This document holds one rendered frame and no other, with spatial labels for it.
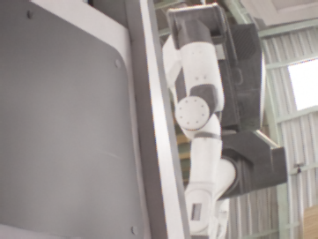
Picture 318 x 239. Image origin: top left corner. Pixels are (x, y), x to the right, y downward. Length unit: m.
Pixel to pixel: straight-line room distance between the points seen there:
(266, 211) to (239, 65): 8.94
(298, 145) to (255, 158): 8.92
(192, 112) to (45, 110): 0.60
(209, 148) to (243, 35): 0.41
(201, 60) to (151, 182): 0.49
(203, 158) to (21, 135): 0.68
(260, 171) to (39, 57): 0.86
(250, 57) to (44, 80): 0.87
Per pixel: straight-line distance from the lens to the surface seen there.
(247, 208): 10.42
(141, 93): 0.91
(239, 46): 1.47
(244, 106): 1.42
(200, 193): 1.18
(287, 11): 2.11
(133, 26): 0.96
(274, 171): 1.40
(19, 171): 0.60
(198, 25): 1.33
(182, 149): 8.16
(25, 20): 0.69
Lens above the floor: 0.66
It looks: 18 degrees up
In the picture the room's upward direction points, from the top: 6 degrees counter-clockwise
